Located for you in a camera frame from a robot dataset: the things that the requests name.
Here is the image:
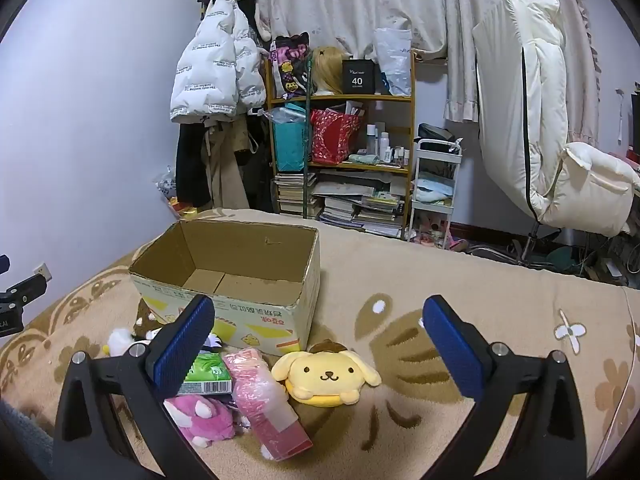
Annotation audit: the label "white plush toy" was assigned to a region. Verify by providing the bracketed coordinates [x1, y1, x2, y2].
[102, 327, 135, 357]

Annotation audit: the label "black square box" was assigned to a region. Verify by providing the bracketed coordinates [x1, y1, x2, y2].
[342, 58, 377, 96]

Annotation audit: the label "pale patterned curtain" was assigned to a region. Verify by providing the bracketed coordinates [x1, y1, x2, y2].
[257, 0, 601, 123]

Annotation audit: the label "stack of books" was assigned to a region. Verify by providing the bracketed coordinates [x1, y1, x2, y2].
[274, 172, 318, 220]

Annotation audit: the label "light blue cloth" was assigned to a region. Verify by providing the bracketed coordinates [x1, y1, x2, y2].
[415, 180, 453, 206]

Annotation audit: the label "black printed tote bag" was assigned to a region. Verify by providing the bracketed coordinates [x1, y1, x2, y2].
[269, 32, 312, 101]

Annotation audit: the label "pink plush toy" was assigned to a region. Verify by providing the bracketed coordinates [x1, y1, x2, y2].
[164, 394, 241, 450]

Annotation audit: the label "wooden shelf with bottles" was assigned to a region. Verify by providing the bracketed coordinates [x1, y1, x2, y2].
[265, 50, 417, 241]

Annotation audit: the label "row of cosmetic bottles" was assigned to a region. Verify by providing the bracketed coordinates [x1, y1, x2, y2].
[365, 122, 412, 165]

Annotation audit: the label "yellow dog plush toy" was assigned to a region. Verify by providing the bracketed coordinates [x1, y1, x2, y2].
[271, 340, 382, 407]

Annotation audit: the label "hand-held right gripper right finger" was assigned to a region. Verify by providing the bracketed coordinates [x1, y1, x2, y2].
[421, 294, 592, 480]

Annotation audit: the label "blond wig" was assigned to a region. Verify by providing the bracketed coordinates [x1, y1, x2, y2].
[311, 46, 346, 96]

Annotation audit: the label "green tissue pack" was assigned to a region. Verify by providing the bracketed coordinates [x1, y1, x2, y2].
[177, 352, 235, 397]

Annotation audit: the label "yellow and red package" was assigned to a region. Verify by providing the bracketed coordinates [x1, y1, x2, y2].
[167, 197, 201, 218]

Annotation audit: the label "pink soft packet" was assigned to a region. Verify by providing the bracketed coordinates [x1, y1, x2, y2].
[221, 347, 314, 462]

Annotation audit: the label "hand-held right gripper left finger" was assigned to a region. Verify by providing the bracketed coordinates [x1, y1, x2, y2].
[51, 294, 221, 480]

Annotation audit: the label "pile of books and papers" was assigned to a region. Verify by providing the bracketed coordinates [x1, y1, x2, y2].
[317, 180, 407, 238]

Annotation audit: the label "white puffer jacket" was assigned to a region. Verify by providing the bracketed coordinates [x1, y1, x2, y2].
[170, 0, 268, 123]

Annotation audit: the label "green pole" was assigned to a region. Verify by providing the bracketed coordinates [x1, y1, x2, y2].
[303, 94, 313, 221]

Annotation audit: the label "grey cloth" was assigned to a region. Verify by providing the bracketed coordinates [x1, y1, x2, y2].
[0, 400, 53, 480]

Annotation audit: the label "beige hanging coat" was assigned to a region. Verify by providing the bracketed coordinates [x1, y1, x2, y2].
[202, 117, 258, 211]

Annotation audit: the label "teal bag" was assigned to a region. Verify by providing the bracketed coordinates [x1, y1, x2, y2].
[271, 102, 308, 173]

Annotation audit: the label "white trolley cart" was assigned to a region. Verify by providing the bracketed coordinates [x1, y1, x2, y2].
[410, 137, 463, 251]

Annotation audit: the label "cardboard box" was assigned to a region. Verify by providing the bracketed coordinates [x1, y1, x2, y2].
[129, 219, 322, 357]

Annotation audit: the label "clear plastic bag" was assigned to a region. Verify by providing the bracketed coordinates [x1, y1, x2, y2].
[374, 27, 413, 97]

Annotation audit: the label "pink toys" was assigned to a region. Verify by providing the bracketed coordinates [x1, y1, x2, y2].
[417, 212, 469, 252]

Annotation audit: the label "patterned plastic bag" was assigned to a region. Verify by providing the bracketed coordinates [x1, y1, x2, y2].
[155, 165, 178, 201]

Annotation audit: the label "red patterned bag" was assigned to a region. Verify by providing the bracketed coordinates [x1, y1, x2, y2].
[310, 107, 362, 165]

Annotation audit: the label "dark hanging coat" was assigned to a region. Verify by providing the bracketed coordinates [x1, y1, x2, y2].
[175, 120, 213, 208]

